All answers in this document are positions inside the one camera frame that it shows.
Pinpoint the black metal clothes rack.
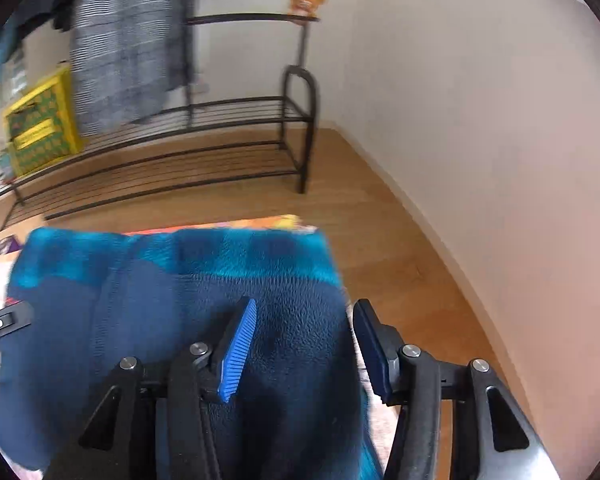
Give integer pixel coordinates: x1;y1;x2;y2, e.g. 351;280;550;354
0;0;323;238

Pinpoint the white green striped cloth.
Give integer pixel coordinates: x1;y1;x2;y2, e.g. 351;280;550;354
0;50;33;128

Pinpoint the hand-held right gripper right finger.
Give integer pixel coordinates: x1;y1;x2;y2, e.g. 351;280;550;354
351;298;562;480

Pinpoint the grey plaid coat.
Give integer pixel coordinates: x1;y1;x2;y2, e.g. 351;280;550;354
69;0;201;137

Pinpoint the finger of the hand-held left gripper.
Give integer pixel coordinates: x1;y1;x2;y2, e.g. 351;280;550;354
0;301;34;347

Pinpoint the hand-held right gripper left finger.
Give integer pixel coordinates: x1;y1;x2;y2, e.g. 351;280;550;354
44;296;258;480

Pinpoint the teal plaid fleece jacket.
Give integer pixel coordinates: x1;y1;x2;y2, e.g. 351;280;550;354
0;226;387;480

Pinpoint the yellow green patterned box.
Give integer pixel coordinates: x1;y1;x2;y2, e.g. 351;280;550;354
2;66;86;178

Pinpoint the small teddy bear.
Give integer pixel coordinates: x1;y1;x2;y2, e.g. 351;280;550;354
287;0;327;17

